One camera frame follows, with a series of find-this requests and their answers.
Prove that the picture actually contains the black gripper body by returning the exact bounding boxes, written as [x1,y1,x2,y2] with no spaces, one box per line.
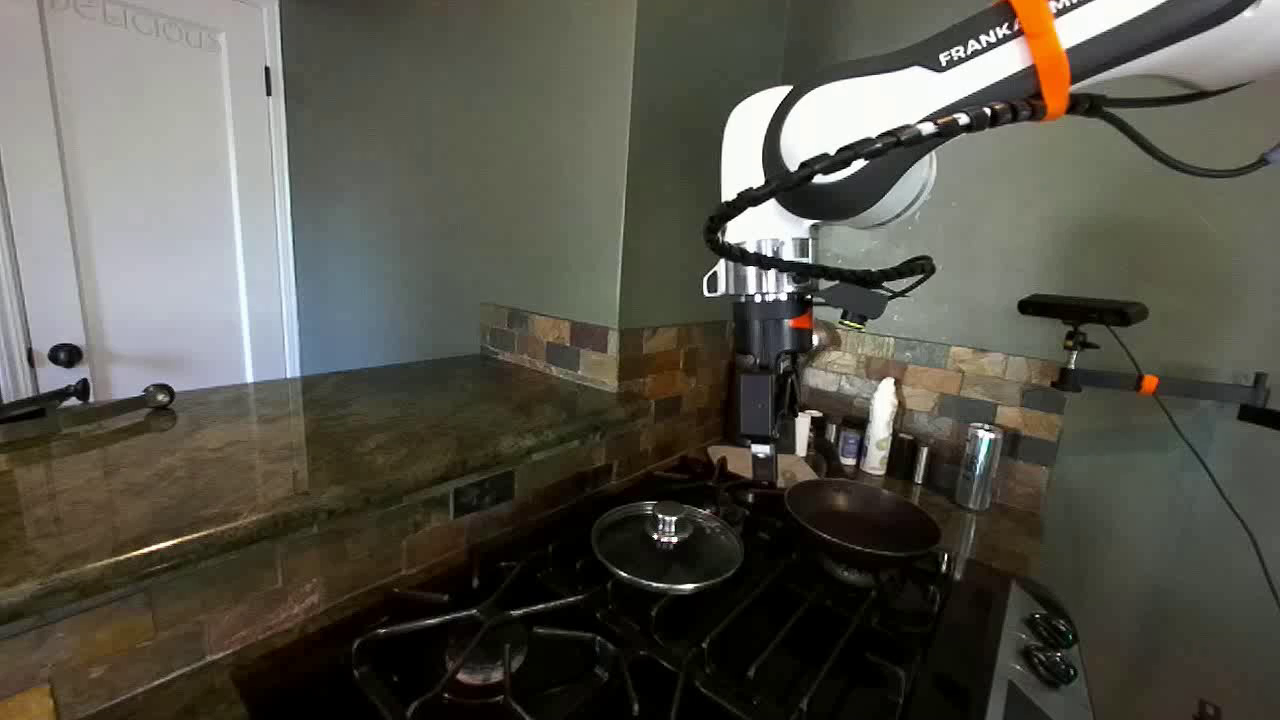
[737,298,808,448]

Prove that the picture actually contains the black frying pan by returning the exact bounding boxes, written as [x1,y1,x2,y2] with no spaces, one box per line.
[777,470,950,569]

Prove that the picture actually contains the glass lid with metal knob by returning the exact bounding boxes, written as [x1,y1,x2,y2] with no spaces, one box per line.
[587,496,748,594]

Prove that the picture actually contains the black gas stove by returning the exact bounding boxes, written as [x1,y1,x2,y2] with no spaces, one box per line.
[232,453,1097,720]

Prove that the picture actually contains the black stove knob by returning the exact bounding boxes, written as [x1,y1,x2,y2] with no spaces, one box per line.
[1033,608,1079,652]
[1025,642,1079,693]

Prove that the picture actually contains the small white shaker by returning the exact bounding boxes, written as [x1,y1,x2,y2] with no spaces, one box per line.
[791,404,826,462]

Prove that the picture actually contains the small dark jar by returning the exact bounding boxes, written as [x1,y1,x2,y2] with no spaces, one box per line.
[831,418,870,475]

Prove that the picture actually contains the white bottle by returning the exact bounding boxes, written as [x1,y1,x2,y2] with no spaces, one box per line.
[862,371,906,479]

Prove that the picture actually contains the dark bottle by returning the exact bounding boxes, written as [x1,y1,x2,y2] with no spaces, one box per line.
[887,433,932,487]

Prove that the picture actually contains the silver can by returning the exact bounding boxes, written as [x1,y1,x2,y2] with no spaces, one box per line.
[954,418,1010,517]

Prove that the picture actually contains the granite bar counter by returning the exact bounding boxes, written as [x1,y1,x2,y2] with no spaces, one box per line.
[0,353,655,631]

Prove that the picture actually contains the white door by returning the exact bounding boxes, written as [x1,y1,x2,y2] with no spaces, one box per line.
[0,0,305,404]

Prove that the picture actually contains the metal desk lamp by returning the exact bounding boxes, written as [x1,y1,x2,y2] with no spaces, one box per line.
[0,375,179,428]

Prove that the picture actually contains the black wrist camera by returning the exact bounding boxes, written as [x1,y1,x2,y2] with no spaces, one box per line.
[811,276,895,327]

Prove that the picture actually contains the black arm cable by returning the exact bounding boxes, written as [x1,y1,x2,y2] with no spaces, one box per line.
[699,76,1280,291]

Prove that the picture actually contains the dark wall outlet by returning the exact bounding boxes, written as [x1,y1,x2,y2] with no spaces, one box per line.
[447,466,519,520]

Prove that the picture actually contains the black stereo camera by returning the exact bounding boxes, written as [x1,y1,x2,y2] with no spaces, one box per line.
[1017,291,1151,333]

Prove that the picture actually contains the orange strap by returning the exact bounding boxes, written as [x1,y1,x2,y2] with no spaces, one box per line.
[1010,0,1076,119]

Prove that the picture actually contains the black camera mount rod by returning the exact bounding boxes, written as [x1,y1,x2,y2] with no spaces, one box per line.
[1051,323,1280,433]

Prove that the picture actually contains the thin black camera cable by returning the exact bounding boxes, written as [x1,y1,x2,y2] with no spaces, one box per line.
[1104,323,1280,613]

